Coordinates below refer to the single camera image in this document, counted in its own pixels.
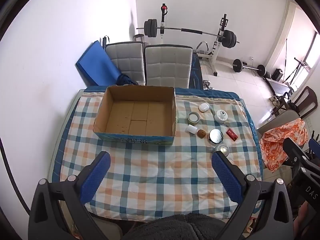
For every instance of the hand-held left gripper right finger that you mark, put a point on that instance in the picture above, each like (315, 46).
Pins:
(227, 177)

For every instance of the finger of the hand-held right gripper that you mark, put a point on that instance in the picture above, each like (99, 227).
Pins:
(314, 145)
(295, 152)

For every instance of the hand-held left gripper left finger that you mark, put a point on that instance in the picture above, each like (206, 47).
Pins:
(96, 177)

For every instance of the silver round coin case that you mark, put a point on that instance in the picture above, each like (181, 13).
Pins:
(222, 149)

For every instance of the small red box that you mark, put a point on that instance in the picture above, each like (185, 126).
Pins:
(231, 134)

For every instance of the black round tin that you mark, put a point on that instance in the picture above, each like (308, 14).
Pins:
(216, 135)

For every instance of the small brown round object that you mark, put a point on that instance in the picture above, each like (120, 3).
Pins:
(201, 133)

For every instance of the small white plastic bottle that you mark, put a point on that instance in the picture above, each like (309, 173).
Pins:
(191, 129)

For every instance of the white round cream jar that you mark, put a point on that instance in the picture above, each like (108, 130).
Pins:
(221, 116)

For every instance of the cardboard box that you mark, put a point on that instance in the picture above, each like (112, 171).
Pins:
(137, 120)

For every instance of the person's right hand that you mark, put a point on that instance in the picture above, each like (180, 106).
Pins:
(302, 215)

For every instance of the orange floral cloth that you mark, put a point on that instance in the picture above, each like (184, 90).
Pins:
(280, 142)

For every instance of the dark wooden chair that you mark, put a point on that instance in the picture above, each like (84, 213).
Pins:
(307, 100)

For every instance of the pair of light shoes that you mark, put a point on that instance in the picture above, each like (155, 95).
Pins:
(275, 100)

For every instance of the checked blanket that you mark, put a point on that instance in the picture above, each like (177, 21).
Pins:
(155, 170)

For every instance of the person's dark fleece clothing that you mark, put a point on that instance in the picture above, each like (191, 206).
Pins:
(175, 226)

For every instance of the white earbud case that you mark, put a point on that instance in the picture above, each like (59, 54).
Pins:
(203, 107)

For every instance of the black tripod stand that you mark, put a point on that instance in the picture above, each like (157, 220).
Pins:
(298, 70)

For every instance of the black speaker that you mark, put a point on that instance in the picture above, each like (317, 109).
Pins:
(278, 74)

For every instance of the small metal dumbbell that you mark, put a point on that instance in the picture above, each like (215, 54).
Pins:
(207, 84)

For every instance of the dark blue bag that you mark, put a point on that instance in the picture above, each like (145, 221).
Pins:
(125, 79)

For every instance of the short barbell with black plates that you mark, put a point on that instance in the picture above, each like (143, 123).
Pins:
(237, 65)

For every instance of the dark blue patterned cloth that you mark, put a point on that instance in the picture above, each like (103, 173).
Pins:
(196, 72)

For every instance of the blue foam mat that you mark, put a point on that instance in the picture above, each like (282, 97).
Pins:
(96, 65)

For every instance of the grey padded chair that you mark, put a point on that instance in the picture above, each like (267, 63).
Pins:
(127, 60)
(167, 65)

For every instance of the white bench press rack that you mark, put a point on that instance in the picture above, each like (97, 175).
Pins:
(217, 45)

